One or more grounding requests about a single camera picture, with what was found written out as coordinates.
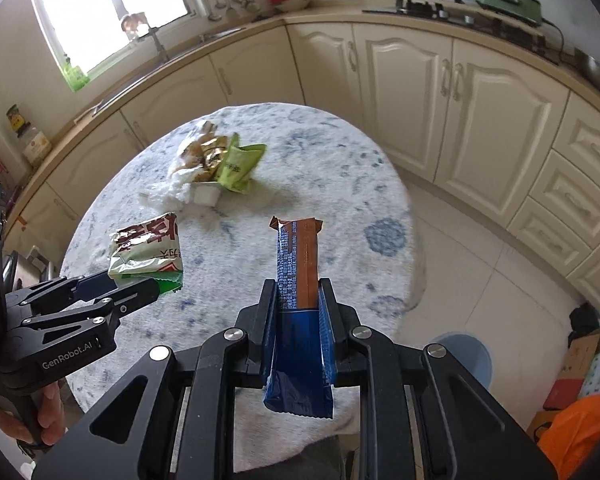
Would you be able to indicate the blue brown snack wrapper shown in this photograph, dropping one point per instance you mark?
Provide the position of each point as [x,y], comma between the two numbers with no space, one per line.
[297,384]

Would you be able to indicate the clear plastic bag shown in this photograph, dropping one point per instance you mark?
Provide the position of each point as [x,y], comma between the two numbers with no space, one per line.
[171,195]

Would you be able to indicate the round table floral tablecloth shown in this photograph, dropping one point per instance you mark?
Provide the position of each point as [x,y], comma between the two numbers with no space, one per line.
[315,165]

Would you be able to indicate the dark cloth on floor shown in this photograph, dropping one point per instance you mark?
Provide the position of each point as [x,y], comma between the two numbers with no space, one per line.
[584,321]

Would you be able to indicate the cream lower kitchen cabinets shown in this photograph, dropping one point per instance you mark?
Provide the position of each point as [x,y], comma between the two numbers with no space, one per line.
[498,128]

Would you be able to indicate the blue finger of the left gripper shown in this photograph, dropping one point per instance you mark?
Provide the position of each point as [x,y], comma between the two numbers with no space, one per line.
[131,297]
[94,285]

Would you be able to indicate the green dish soap bottle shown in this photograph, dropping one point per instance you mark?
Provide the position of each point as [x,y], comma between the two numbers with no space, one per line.
[74,76]

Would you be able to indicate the glass jar on counter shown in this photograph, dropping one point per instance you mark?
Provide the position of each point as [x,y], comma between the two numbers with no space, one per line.
[34,143]

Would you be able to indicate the black gas stove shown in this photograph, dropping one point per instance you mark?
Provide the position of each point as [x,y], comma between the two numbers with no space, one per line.
[458,13]

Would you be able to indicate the green white noodle packet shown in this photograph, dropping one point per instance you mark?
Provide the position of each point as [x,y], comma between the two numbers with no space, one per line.
[149,249]

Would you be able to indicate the window with white frame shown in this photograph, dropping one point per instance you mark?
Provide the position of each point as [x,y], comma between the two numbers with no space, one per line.
[89,31]

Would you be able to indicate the green snack bag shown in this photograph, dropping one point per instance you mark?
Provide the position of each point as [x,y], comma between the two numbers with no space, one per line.
[237,165]

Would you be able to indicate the small white plastic cup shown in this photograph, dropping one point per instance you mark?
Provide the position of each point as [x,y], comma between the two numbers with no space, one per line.
[206,194]

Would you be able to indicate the orange plastic bag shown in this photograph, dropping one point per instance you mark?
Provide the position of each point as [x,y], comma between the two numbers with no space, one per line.
[572,436]

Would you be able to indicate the chrome sink faucet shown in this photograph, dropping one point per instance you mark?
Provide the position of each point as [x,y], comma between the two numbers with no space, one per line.
[136,26]

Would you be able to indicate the yellow snack bag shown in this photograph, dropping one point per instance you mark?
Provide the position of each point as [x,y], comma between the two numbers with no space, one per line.
[199,155]

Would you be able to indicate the blue plastic trash bin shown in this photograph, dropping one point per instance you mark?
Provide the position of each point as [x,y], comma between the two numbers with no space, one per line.
[471,352]

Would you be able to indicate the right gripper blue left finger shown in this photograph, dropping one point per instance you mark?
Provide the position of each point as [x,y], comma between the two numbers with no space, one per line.
[263,331]

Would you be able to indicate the brown cardboard box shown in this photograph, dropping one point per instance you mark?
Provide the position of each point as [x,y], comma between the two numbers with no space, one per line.
[568,383]

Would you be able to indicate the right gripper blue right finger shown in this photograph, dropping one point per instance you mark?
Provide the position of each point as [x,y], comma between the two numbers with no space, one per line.
[336,322]

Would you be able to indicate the steel kitchen sink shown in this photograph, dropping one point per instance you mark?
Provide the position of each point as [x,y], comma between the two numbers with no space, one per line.
[140,75]

